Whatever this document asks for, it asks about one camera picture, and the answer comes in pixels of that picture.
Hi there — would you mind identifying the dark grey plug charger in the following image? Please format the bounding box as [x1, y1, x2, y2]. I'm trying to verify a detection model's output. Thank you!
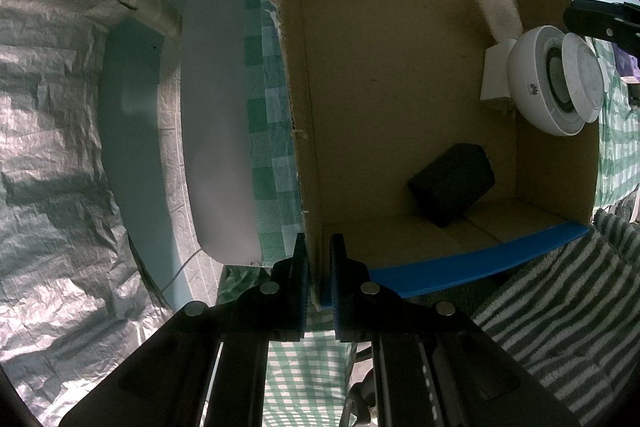
[407, 143, 497, 229]

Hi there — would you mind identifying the silver foil sheet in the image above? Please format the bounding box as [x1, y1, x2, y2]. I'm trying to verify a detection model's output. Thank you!
[0, 0, 221, 403]

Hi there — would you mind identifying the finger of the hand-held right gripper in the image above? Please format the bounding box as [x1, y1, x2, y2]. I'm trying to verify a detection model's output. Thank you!
[562, 0, 640, 55]

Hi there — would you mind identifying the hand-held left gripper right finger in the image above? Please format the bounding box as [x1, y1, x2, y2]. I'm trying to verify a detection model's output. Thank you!
[330, 233, 583, 427]

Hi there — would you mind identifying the beige power bank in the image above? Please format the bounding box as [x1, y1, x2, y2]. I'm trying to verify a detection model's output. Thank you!
[469, 0, 525, 44]

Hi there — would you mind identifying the blue-rimmed cardboard box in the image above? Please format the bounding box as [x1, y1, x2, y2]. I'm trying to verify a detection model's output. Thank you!
[179, 0, 601, 310]

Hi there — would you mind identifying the purple tissue pack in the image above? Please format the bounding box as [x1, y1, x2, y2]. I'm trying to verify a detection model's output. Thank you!
[612, 44, 640, 82]

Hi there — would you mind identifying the thin white floor cable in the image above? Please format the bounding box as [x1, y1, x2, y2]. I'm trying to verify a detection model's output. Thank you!
[150, 247, 206, 303]

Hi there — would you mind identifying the white round ring device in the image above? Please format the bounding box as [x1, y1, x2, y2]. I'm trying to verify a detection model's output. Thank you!
[506, 25, 601, 136]

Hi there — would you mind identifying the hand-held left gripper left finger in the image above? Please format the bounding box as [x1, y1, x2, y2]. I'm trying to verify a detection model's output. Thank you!
[59, 233, 311, 427]

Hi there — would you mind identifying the green checkered cloth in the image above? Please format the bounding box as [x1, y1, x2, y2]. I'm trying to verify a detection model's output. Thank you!
[215, 0, 640, 427]

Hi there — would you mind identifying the white square adapter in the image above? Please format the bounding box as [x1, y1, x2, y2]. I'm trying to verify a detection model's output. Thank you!
[479, 39, 518, 115]

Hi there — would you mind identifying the striped clothing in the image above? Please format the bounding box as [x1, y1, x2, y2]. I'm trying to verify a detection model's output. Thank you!
[470, 207, 640, 427]

